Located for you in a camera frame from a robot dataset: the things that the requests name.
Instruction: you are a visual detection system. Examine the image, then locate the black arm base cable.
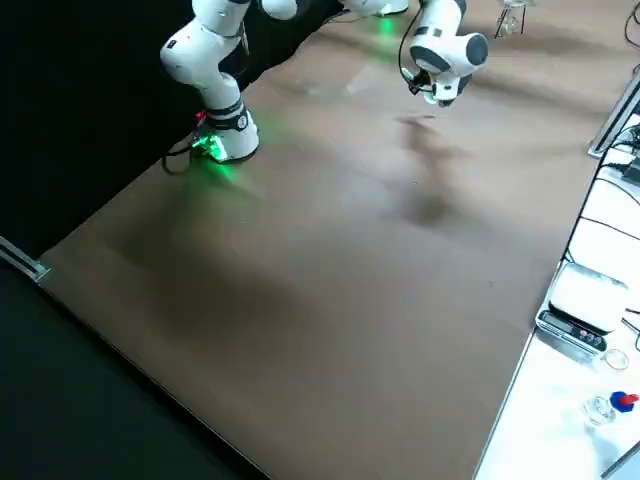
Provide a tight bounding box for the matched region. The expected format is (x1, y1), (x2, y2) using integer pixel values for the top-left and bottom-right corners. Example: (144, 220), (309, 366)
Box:
(162, 112), (209, 176)

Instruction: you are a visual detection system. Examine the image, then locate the aluminium profile post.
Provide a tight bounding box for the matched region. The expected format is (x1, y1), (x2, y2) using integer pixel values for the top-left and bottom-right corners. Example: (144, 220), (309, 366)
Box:
(587, 63), (640, 159)
(0, 234), (52, 282)

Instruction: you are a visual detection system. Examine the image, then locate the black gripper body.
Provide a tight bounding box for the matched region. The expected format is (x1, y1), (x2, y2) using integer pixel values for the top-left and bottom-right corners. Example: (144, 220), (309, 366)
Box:
(405, 68), (433, 97)

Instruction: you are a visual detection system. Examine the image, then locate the small glass beaker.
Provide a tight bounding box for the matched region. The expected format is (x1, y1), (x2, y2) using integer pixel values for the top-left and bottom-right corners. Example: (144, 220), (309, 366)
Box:
(601, 348), (630, 372)

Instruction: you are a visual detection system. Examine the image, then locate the blue and red small item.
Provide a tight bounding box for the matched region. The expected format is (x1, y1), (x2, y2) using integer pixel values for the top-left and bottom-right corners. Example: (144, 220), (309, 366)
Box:
(608, 389), (640, 414)

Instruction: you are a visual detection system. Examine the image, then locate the digital kitchen scale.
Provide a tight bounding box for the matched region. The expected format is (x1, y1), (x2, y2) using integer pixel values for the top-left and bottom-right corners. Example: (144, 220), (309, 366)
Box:
(535, 261), (630, 354)

